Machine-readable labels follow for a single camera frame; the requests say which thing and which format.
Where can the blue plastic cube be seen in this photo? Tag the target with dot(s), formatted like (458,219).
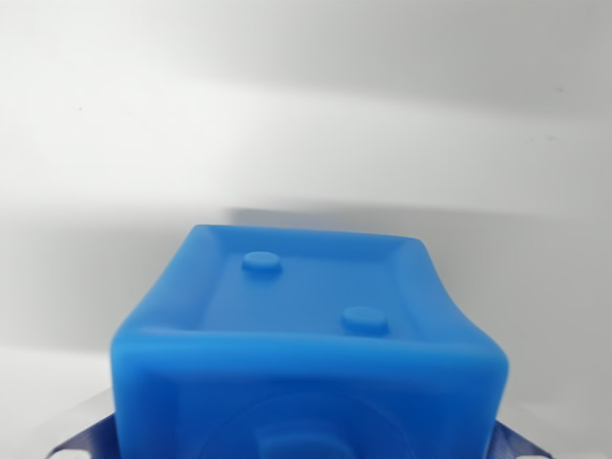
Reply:
(306,373)

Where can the gripper right finger silver with black pad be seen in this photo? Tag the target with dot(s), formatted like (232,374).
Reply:
(514,442)

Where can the gripper left finger silver with black pad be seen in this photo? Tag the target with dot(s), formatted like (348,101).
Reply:
(93,440)

